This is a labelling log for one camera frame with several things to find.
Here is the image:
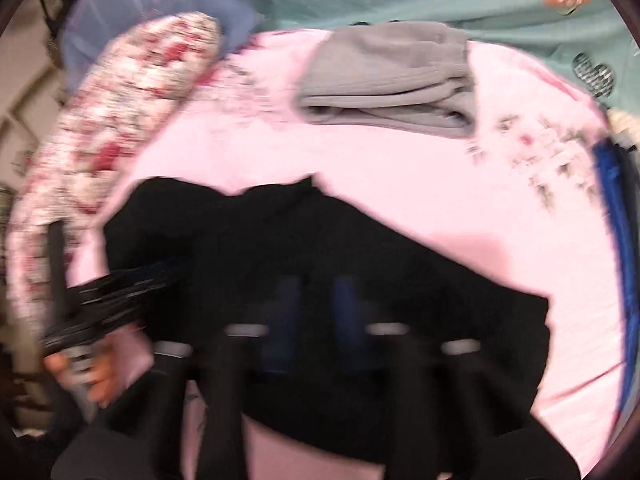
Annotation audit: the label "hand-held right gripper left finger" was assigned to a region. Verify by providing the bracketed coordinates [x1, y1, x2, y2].
[52, 275, 306, 480]

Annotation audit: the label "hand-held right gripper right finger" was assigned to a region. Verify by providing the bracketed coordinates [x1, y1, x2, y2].
[330, 275, 581, 480]

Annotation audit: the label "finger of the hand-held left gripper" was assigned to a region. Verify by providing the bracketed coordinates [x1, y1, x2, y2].
[102, 260, 176, 311]

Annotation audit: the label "black pants with smiley patch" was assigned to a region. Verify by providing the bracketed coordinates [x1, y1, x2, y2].
[102, 175, 551, 463]

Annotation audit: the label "grey folded pants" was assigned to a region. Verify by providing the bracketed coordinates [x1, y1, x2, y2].
[297, 22, 476, 138]

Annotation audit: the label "person's left hand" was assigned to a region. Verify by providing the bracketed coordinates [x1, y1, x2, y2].
[44, 342, 121, 408]

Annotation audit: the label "pink floral bedsheet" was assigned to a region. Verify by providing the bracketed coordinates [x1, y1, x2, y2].
[67, 30, 628, 480]

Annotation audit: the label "red floral quilt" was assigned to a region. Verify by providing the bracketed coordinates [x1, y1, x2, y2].
[10, 12, 223, 351]

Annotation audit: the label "blue plaid sheet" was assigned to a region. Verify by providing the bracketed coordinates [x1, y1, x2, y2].
[60, 0, 266, 76]

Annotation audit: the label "bright blue garment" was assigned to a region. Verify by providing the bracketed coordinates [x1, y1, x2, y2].
[592, 140, 633, 411]

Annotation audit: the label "teal heart-print sheet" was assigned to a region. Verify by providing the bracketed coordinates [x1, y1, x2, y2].
[250, 0, 640, 111]

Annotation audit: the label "cream textured pillow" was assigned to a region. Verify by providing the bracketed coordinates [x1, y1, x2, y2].
[606, 107, 640, 153]

